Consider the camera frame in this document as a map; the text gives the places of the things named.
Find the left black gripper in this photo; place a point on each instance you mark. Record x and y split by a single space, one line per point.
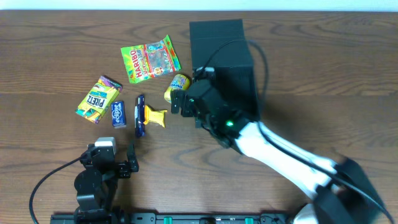
125 170

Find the black open gift box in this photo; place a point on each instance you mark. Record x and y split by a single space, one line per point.
222 45

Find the Haribo gummy candy bag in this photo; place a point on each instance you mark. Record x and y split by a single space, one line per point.
147 61

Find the yellow Mentos gum bottle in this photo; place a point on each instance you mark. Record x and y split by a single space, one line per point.
179 82

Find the yellow candy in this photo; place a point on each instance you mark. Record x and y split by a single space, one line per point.
151 116

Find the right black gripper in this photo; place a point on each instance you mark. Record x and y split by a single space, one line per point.
185 104

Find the blue Eclipse mint tin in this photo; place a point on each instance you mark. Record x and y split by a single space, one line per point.
118 114

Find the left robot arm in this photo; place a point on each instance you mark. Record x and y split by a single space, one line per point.
96 186

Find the dark blue candy bar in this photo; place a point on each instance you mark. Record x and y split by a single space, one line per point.
139 117

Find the Pretz snack box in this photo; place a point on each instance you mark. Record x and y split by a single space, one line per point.
96 103

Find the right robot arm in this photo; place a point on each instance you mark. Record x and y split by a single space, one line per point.
339 193

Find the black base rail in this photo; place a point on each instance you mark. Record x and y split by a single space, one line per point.
152 218

